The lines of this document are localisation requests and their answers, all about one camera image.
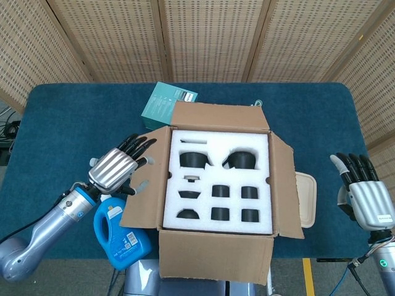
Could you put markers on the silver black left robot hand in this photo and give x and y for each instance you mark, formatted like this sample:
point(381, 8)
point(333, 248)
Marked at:
point(114, 168)

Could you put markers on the black ceramic tea cup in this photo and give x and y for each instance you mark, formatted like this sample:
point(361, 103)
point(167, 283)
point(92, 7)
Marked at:
point(250, 192)
point(220, 214)
point(250, 216)
point(221, 191)

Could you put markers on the black shallow tea bowl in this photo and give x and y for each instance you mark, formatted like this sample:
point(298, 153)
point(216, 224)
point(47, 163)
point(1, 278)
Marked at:
point(188, 214)
point(189, 194)

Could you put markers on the teal product box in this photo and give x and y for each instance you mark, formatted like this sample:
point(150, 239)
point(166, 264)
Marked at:
point(160, 105)

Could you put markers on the clear plastic bag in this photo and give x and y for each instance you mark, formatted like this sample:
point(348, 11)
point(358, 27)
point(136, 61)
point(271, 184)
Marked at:
point(257, 102)

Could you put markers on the clear green-label water bottle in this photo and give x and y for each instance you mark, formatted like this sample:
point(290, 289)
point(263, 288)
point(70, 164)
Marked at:
point(93, 161)

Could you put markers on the black flat bar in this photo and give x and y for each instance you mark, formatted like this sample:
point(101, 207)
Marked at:
point(331, 260)

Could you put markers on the beige pulp food container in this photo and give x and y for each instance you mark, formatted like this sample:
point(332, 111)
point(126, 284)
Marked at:
point(308, 200)

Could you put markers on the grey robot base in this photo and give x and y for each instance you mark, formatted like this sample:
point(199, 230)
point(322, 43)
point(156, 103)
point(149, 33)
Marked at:
point(139, 277)

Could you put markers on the blue table cloth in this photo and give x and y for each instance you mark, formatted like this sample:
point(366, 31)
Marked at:
point(77, 123)

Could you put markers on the white pole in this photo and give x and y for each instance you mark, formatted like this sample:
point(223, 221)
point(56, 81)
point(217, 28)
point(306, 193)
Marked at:
point(270, 282)

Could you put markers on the thin black tea tongs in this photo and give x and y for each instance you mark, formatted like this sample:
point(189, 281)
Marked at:
point(194, 142)

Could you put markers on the white foam insert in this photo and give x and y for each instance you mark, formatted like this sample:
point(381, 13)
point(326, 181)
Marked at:
point(234, 179)

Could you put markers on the blue detergent bottle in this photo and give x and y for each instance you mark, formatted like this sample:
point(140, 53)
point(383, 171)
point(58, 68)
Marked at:
point(123, 246)

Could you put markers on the small round tea strainer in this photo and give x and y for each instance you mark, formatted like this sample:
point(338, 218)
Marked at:
point(192, 178)

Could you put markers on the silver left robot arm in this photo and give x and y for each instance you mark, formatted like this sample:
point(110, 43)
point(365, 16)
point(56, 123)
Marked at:
point(46, 222)

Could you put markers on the black ceramic teapot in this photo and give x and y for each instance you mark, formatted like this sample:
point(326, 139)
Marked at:
point(242, 160)

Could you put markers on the black ceramic pitcher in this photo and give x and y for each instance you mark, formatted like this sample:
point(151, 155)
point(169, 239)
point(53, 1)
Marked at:
point(192, 160)

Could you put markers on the red taped cardboard box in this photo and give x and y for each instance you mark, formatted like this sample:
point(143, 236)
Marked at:
point(216, 253)

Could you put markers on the wooden rattan folding screen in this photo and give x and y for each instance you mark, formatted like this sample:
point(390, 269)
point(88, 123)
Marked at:
point(210, 37)

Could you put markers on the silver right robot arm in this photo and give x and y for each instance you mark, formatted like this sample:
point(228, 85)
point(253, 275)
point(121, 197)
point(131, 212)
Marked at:
point(385, 268)

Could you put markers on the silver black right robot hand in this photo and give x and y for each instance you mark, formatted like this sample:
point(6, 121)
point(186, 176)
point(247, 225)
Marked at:
point(373, 203)

